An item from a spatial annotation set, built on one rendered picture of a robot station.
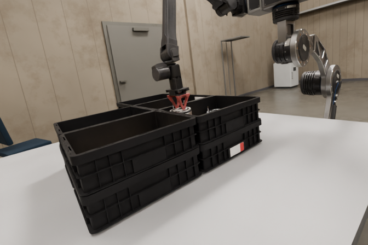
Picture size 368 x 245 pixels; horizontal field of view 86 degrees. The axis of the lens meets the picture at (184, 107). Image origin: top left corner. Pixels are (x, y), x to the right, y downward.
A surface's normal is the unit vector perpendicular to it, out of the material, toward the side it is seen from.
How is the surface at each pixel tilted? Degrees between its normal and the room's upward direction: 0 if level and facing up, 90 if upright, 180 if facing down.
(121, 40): 90
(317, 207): 0
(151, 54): 90
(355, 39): 90
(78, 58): 90
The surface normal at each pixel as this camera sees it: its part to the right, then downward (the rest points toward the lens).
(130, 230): -0.13, -0.97
